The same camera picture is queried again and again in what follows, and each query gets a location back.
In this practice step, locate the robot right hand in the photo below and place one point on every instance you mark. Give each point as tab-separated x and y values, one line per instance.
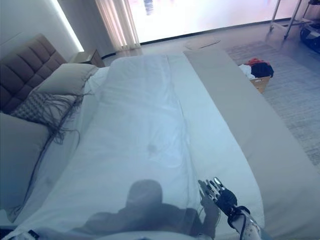
227	200

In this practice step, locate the red garment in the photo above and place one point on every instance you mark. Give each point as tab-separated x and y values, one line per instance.
255	60

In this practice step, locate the wooden nightstand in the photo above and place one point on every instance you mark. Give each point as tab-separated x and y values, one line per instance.
87	57

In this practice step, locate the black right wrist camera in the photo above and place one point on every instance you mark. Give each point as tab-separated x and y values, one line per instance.
235	212

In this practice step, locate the beige curtain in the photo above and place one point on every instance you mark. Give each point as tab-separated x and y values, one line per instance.
117	25

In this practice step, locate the white bed sheet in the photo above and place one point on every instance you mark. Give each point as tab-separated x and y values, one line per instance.
93	82

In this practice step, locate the white garment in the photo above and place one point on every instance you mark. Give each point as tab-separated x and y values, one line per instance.
246	71

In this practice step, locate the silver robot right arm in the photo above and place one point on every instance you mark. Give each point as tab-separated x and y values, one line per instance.
250	228

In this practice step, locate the brown tufted headboard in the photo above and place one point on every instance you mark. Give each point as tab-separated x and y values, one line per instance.
25	65

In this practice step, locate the white duvet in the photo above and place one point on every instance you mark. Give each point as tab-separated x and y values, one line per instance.
150	112

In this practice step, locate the large beige pillow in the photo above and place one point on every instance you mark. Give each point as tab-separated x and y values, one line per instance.
20	155

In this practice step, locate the metal rolling rack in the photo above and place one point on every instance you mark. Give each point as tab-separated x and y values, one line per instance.
275	12

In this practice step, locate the cardboard laundry box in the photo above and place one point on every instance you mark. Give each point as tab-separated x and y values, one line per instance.
261	85

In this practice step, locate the flat cardboard sheet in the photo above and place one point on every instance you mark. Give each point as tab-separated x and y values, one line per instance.
202	42

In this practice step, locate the grey striped rug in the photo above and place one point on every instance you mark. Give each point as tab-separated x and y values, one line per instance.
295	105

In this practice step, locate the patterned fringed cushion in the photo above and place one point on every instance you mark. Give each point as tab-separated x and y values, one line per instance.
32	105

